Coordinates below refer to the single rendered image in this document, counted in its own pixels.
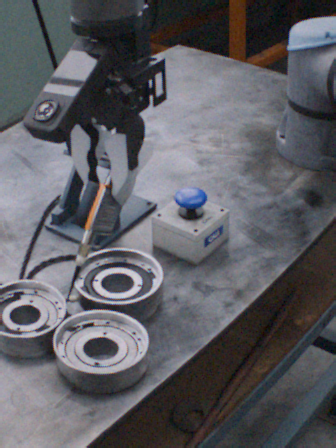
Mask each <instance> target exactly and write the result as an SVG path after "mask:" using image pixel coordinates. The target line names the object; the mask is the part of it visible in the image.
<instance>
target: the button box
mask: <svg viewBox="0 0 336 448"><path fill-rule="evenodd" d="M229 211H230V210H229V209H226V208H224V207H221V206H218V205H215V204H213V203H210V202H208V200H207V204H206V205H205V206H203V207H200V208H197V209H196V211H195V212H187V211H186V209H185V208H182V207H180V206H178V205H177V204H176V201H174V200H173V201H171V203H170V204H168V205H167V206H166V207H164V208H163V209H160V210H159V211H158V212H156V213H155V214H153V216H152V240H153V246H154V247H157V248H159V249H161V250H164V251H166V252H169V253H171V255H173V256H176V257H179V258H181V259H183V260H185V261H187V262H191V263H193V264H195V265H198V264H199V263H200V262H201V261H204V260H205V259H206V258H207V257H208V256H210V254H211V253H212V252H213V251H215V250H216V249H217V248H219V247H220V246H222V245H223V244H224V243H225V241H227V240H228V239H229Z"/></svg>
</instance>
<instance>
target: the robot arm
mask: <svg viewBox="0 0 336 448"><path fill-rule="evenodd" d="M67 4H68V12H69V14H70V15H71V24H72V25H71V30H72V32H73V33H74V34H76V35H78V36H79V35H80V36H83V37H89V39H85V38H78V39H77V41H76V42H75V43H74V45H73V46H72V47H71V48H70V49H69V51H68V53H67V54H66V56H65V57H64V58H63V60H62V61H61V63H60V64H59V66H58V68H57V69H56V70H55V72H54V73H53V75H52V76H51V78H50V80H49V81H48V83H47V84H46V86H45V87H44V88H43V90H42V91H41V93H40V95H39V96H38V98H37V100H36V101H35V103H34V104H33V106H32V108H31V109H30V111H29V112H28V113H27V115H26V116H25V118H24V119H23V123H24V127H25V128H26V129H28V131H29V133H30V134H31V136H32V137H33V138H34V139H40V140H44V141H46V142H50V143H52V142H53V143H57V144H62V143H64V142H65V144H66V147H67V149H68V151H69V155H71V157H72V159H73V162H74V164H75V167H76V168H77V170H78V174H79V175H80V177H81V179H82V180H83V182H84V183H85V185H87V182H88V180H89V181H94V182H98V183H99V179H98V176H97V172H96V170H97V167H98V161H99V160H100V159H101V157H102V156H103V154H104V153H105V152H106V153H107V155H108V157H109V158H110V161H111V170H110V176H111V180H112V182H113V188H111V192H110V193H111V195H112V197H113V199H114V200H115V202H116V203H118V205H119V206H124V205H125V204H126V202H127V201H128V198H129V197H130V195H131V193H132V191H134V188H135V182H136V180H137V175H138V174H139V172H140V171H141V170H142V168H143V166H144V165H146V163H147V162H148V161H149V159H150V158H151V157H152V154H153V149H154V147H153V142H152V140H151V139H148V138H145V122H144V119H143V118H142V116H140V113H141V112H143V111H144V110H145V109H147V108H148V107H149V106H150V105H151V98H150V96H152V95H153V107H155V108H156V107H157V106H159V105H160V104H161V103H163V102H164V101H165V100H167V89H166V67H165V58H163V57H157V56H153V55H152V54H151V48H150V45H151V31H150V14H149V6H145V5H144V0H67ZM290 32H291V33H290V39H289V46H287V49H288V50H289V57H288V79H287V82H288V91H287V98H288V102H287V106H286V108H285V113H284V114H283V116H282V118H281V123H280V125H279V127H278V129H277V132H276V134H277V139H276V148H277V151H278V152H279V154H280V155H281V156H282V157H283V158H285V159H286V160H288V161H289V162H291V163H293V164H296V166H299V167H301V168H304V169H309V170H314V171H320V172H336V17H322V18H314V19H310V20H306V21H303V22H299V23H297V24H296V25H295V26H294V27H293V28H292V29H291V30H290ZM152 60H154V62H152V63H150V62H151V61H152ZM160 72H161V74H162V92H161V93H160V94H158V95H157V92H156V75H157V74H159V73H160ZM151 79H152V85H150V80H151ZM101 125H103V126H105V128H106V130H103V129H102V128H101ZM114 128H116V129H115V134H114V135H112V132H111V131H112V130H113V129H114Z"/></svg>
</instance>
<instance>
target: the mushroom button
mask: <svg viewBox="0 0 336 448"><path fill-rule="evenodd" d="M207 198H208V197H207V194H206V192H205V191H203V190H201V189H199V188H195V186H187V188H186V187H183V189H180V190H179V191H178V192H177V193H176V195H174V201H176V204H177V205H178V206H180V207H182V208H185V209H186V211H187V212H195V211H196V209H197V208H200V207H203V206H205V205H206V204H207Z"/></svg>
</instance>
